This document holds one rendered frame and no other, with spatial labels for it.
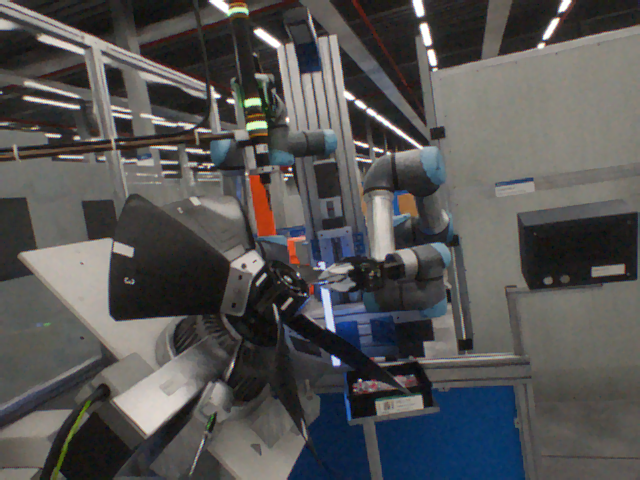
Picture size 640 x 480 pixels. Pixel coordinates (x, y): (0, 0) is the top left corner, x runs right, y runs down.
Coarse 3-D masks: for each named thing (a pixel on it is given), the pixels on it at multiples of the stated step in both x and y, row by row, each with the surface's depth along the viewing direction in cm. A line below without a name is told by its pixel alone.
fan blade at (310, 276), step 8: (288, 264) 131; (296, 264) 131; (304, 272) 122; (312, 272) 123; (320, 272) 124; (304, 280) 111; (312, 280) 113; (320, 280) 113; (328, 280) 115; (336, 280) 118
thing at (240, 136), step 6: (234, 132) 101; (240, 132) 101; (246, 132) 101; (234, 138) 101; (240, 138) 101; (246, 138) 101; (240, 144) 100; (246, 144) 101; (246, 150) 101; (252, 150) 102; (246, 156) 102; (252, 156) 102; (246, 162) 102; (252, 162) 102; (246, 168) 104; (252, 168) 102; (258, 168) 101; (264, 168) 101; (270, 168) 101; (276, 168) 103; (252, 174) 103; (258, 174) 104
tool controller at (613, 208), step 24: (528, 216) 124; (552, 216) 121; (576, 216) 117; (600, 216) 114; (624, 216) 113; (528, 240) 120; (552, 240) 119; (576, 240) 117; (600, 240) 116; (624, 240) 115; (528, 264) 123; (552, 264) 121; (576, 264) 120; (600, 264) 118; (624, 264) 117
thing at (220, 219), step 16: (160, 208) 108; (192, 208) 111; (208, 208) 112; (224, 208) 113; (240, 208) 115; (192, 224) 107; (208, 224) 108; (224, 224) 108; (240, 224) 109; (208, 240) 105; (224, 240) 105; (240, 240) 105; (224, 256) 102; (240, 256) 103
